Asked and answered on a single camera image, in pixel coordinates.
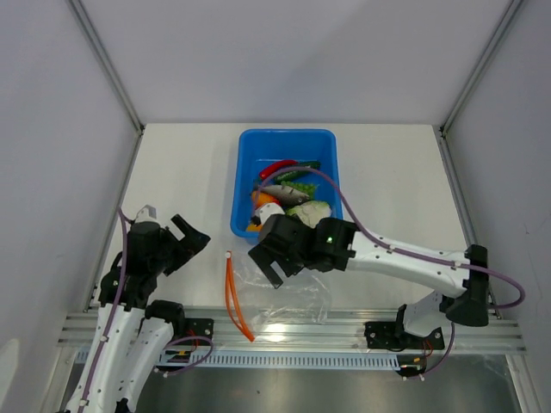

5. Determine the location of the grey toy fish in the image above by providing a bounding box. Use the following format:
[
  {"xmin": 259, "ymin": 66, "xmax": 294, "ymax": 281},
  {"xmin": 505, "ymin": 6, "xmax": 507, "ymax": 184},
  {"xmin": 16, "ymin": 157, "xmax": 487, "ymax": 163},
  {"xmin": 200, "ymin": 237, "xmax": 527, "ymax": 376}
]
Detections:
[{"xmin": 253, "ymin": 185, "xmax": 312, "ymax": 207}]

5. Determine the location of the clear orange zip bag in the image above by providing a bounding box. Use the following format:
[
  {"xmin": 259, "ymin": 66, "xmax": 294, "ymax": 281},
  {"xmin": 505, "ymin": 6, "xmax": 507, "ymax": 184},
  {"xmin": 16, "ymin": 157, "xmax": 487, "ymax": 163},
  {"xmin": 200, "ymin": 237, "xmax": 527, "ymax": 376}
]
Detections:
[{"xmin": 225, "ymin": 250, "xmax": 331, "ymax": 342}]

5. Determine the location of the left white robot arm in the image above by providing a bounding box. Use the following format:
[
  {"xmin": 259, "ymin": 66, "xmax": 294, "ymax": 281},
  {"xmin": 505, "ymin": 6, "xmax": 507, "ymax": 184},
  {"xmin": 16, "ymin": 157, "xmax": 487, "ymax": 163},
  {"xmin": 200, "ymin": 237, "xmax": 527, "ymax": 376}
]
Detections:
[{"xmin": 64, "ymin": 206, "xmax": 214, "ymax": 412}]

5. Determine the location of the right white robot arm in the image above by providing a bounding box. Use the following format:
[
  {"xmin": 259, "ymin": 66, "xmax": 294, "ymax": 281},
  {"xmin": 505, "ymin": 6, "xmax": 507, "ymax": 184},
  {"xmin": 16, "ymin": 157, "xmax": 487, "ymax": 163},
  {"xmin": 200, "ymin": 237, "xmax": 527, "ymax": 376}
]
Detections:
[{"xmin": 248, "ymin": 214, "xmax": 489, "ymax": 348}]

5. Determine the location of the red orange mango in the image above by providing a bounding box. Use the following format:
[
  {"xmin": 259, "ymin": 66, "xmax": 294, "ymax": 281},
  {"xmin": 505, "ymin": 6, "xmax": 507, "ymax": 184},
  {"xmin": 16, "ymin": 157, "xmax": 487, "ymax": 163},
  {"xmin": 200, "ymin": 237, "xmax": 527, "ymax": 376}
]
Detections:
[{"xmin": 251, "ymin": 191, "xmax": 281, "ymax": 211}]

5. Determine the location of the green cucumber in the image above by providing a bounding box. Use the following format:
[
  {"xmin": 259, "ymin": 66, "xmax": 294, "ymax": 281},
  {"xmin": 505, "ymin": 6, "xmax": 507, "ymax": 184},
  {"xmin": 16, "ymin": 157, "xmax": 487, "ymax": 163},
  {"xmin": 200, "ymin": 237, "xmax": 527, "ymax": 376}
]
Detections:
[{"xmin": 274, "ymin": 161, "xmax": 321, "ymax": 184}]

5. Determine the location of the red chili pepper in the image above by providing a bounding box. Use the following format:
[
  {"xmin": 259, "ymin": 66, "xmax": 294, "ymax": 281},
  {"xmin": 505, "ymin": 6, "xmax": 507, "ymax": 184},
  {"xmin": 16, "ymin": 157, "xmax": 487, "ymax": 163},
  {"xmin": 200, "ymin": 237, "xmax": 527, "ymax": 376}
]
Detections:
[{"xmin": 258, "ymin": 159, "xmax": 297, "ymax": 180}]

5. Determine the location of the blue plastic bin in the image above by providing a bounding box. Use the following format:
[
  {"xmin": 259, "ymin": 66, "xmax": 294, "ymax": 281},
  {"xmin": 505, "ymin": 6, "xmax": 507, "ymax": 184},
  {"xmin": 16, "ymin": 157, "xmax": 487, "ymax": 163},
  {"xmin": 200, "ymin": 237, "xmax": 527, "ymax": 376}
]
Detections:
[{"xmin": 230, "ymin": 128, "xmax": 339, "ymax": 246}]

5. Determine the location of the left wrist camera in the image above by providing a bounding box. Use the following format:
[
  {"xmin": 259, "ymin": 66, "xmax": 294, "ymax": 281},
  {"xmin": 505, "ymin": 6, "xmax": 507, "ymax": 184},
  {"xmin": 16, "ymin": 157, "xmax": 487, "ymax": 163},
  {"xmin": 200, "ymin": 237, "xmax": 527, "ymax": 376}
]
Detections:
[{"xmin": 133, "ymin": 205, "xmax": 158, "ymax": 224}]

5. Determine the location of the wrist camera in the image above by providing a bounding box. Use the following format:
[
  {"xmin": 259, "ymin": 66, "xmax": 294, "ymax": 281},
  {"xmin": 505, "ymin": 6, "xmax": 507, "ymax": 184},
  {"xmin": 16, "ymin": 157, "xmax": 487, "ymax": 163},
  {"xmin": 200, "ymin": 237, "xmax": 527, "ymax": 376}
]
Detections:
[
  {"xmin": 251, "ymin": 202, "xmax": 285, "ymax": 226},
  {"xmin": 133, "ymin": 205, "xmax": 158, "ymax": 224}
]

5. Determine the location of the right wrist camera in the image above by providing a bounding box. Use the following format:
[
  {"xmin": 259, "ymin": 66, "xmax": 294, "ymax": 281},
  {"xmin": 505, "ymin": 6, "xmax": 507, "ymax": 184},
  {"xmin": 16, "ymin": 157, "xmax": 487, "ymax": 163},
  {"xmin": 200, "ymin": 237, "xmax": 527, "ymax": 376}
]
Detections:
[{"xmin": 251, "ymin": 202, "xmax": 285, "ymax": 226}]

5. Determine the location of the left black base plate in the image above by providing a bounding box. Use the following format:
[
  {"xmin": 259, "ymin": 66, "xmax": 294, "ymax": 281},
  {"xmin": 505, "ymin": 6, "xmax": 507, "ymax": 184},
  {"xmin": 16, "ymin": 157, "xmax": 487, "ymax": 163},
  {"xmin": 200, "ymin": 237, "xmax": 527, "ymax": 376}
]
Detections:
[{"xmin": 184, "ymin": 318, "xmax": 214, "ymax": 350}]

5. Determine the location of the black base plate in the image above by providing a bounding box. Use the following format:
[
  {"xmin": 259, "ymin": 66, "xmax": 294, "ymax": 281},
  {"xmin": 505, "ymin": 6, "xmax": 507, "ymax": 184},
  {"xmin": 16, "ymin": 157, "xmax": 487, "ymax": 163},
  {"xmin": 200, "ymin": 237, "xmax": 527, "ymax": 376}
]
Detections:
[
  {"xmin": 184, "ymin": 318, "xmax": 214, "ymax": 350},
  {"xmin": 364, "ymin": 321, "xmax": 445, "ymax": 352}
]

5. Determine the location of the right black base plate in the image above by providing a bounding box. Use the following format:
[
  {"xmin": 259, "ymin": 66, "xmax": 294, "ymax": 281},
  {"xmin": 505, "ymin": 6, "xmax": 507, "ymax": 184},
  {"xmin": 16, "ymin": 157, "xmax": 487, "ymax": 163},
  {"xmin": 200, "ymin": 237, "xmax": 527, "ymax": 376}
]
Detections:
[{"xmin": 364, "ymin": 321, "xmax": 445, "ymax": 352}]

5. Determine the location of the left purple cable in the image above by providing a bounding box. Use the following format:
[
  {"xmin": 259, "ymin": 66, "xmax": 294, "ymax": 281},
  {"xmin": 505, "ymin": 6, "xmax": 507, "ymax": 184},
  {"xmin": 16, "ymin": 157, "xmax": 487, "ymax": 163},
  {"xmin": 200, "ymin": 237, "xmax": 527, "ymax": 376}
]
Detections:
[{"xmin": 64, "ymin": 208, "xmax": 215, "ymax": 413}]

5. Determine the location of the right aluminium frame post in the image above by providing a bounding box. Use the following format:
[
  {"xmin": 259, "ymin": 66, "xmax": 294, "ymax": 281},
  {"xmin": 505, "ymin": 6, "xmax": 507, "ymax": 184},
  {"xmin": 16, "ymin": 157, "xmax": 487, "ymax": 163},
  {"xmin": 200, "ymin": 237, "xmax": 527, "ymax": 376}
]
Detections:
[{"xmin": 437, "ymin": 0, "xmax": 527, "ymax": 134}]

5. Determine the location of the aluminium frame post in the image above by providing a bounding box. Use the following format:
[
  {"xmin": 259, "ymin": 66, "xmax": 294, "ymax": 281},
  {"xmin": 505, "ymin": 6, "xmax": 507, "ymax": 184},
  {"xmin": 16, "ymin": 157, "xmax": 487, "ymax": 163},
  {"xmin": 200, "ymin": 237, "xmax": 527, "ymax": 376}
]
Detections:
[
  {"xmin": 65, "ymin": 0, "xmax": 145, "ymax": 134},
  {"xmin": 437, "ymin": 0, "xmax": 527, "ymax": 134}
]

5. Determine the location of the aluminium front rail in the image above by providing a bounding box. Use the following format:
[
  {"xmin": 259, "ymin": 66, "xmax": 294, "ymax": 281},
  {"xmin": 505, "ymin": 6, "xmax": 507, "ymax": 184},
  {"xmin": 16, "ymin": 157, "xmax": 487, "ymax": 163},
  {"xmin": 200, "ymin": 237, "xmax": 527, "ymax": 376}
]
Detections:
[{"xmin": 58, "ymin": 305, "xmax": 527, "ymax": 356}]

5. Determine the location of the left aluminium frame post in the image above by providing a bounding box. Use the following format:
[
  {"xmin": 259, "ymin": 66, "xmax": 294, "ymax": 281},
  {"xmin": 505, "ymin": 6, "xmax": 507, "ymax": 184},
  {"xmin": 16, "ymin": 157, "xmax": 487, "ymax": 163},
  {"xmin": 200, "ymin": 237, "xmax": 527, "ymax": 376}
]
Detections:
[{"xmin": 65, "ymin": 0, "xmax": 145, "ymax": 134}]

